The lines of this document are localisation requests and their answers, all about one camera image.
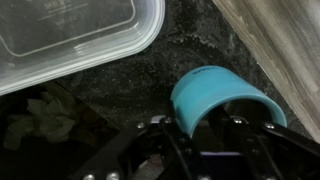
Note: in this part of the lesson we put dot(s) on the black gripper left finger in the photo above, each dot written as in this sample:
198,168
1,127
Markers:
146,146

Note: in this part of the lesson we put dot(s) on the clear rectangular plastic container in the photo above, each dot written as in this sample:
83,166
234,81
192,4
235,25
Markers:
66,36

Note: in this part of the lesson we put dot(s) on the blue mug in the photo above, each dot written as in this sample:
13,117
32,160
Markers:
213,90

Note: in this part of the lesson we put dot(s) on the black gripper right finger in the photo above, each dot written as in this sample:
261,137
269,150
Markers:
276,150

